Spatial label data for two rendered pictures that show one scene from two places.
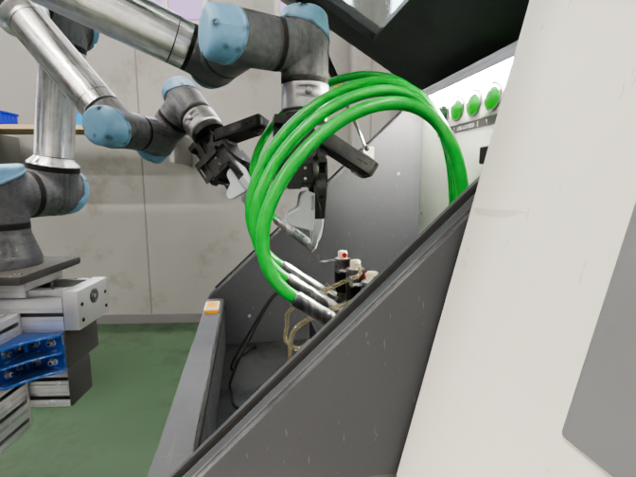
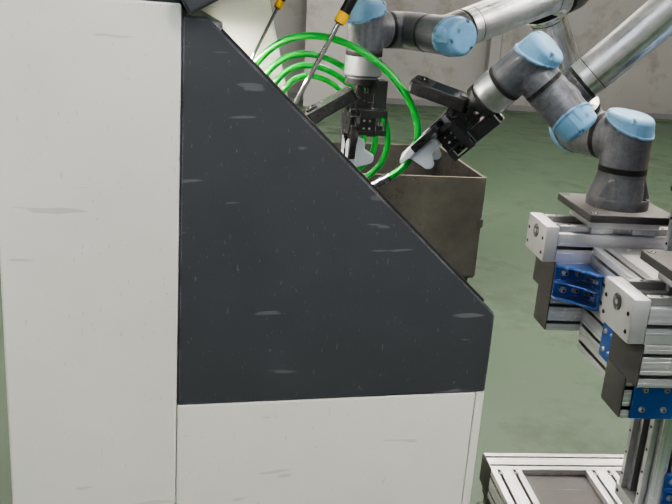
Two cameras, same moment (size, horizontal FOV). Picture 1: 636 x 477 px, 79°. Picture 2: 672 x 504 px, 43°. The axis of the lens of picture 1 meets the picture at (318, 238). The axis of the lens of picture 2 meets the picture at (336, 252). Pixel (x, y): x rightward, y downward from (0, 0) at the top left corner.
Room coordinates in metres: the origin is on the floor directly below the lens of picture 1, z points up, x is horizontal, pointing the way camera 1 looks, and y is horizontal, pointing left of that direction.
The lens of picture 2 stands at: (2.40, -0.13, 1.51)
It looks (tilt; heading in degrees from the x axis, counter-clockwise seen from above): 17 degrees down; 176
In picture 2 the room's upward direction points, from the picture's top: 4 degrees clockwise
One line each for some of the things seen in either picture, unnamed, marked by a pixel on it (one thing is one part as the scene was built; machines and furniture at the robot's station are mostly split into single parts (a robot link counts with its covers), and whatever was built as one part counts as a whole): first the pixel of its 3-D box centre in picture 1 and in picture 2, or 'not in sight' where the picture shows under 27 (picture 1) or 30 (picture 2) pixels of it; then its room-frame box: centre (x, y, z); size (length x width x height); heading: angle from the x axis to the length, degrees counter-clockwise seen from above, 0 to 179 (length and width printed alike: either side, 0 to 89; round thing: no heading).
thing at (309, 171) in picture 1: (300, 153); (363, 107); (0.64, 0.03, 1.28); 0.09 x 0.08 x 0.12; 100
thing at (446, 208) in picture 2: not in sight; (395, 213); (-2.17, 0.50, 0.32); 0.92 x 0.76 x 0.64; 9
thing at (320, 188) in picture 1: (318, 191); not in sight; (0.62, 0.00, 1.21); 0.05 x 0.02 x 0.09; 10
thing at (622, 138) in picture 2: not in sight; (625, 138); (0.38, 0.70, 1.20); 0.13 x 0.12 x 0.14; 31
